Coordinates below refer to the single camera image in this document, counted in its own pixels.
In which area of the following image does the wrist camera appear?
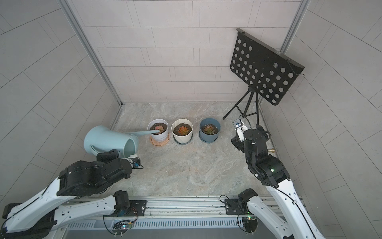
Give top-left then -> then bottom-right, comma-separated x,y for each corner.
127,155 -> 144,169
232,119 -> 248,141

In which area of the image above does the left circuit board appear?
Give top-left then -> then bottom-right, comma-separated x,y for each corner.
112,220 -> 134,237

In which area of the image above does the white round plant pot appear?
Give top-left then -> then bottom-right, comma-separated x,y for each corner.
147,119 -> 169,142

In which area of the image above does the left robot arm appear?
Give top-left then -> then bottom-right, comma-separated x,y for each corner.
1,149 -> 144,239

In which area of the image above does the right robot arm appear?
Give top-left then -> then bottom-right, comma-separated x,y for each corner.
231,126 -> 324,239

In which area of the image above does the green-red succulent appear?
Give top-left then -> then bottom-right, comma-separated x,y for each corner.
202,124 -> 218,135

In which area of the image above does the pink succulent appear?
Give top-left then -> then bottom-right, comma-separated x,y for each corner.
154,124 -> 167,134

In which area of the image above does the blue plant pot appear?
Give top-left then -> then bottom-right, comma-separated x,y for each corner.
199,118 -> 221,141

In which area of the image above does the grey-blue pot saucer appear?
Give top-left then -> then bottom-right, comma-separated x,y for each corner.
173,137 -> 193,145

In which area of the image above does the light blue watering can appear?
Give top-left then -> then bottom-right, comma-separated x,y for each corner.
84,125 -> 160,158

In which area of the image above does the right circuit board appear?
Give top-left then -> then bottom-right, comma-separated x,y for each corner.
242,217 -> 258,233

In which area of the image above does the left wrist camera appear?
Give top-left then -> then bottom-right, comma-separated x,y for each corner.
127,155 -> 144,169

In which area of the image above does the cream faceted plant pot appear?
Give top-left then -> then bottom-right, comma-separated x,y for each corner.
171,119 -> 194,145

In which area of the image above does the black perforated music stand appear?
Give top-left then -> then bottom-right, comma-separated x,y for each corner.
223,28 -> 305,121

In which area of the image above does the peach pot saucer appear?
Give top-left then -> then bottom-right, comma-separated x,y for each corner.
149,135 -> 170,147

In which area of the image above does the circuit board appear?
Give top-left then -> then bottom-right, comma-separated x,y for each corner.
112,220 -> 134,237
242,217 -> 258,233

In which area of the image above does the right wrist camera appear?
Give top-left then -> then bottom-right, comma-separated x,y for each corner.
232,119 -> 248,141

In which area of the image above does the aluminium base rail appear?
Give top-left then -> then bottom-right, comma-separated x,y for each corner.
59,195 -> 302,221

